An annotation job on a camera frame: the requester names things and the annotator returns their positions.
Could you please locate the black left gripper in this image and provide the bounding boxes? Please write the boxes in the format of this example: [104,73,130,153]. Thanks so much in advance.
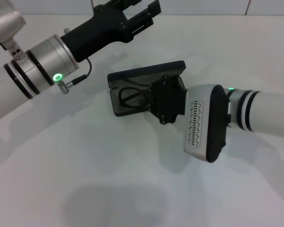
[60,0,161,63]

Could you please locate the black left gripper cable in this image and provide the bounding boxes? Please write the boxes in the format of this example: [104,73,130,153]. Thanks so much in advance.
[60,58,93,95]

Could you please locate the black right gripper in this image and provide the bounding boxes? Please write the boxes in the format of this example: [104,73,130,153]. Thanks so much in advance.
[145,75,188,126]

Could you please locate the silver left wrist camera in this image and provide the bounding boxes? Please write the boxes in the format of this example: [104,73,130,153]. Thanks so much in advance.
[0,0,27,62]

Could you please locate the black round glasses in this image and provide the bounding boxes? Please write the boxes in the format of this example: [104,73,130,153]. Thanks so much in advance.
[119,79,152,110]

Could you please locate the black glasses case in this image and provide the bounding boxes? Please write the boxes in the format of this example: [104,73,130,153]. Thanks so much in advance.
[107,61,189,116]

